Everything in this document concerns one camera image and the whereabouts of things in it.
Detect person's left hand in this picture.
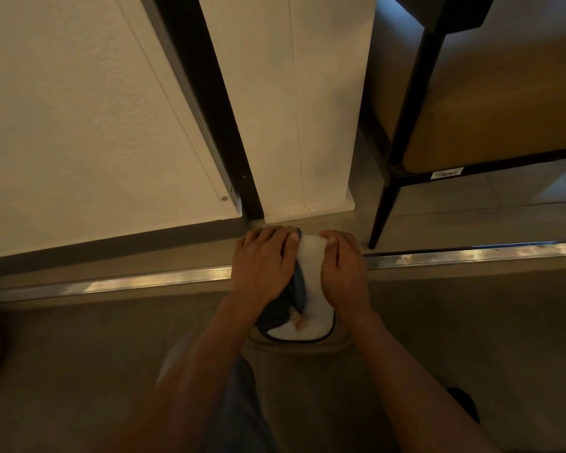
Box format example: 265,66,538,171
228,225,301,316

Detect person's right hand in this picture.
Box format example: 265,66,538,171
319,230,374,328

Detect dark blue cloth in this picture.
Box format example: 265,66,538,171
255,226,308,338

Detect person's right forearm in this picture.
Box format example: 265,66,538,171
348,311,501,453

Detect person's left forearm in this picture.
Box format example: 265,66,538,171
103,296,260,453

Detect person's right black shoe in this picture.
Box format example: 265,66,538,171
445,386,481,425

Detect metal floor threshold strip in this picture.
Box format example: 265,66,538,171
0,238,566,306

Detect grey baseboard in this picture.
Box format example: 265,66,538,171
0,217,251,281

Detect brown bench with sticker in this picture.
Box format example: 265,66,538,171
358,0,566,250

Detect black wall post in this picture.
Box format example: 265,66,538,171
139,0,265,221

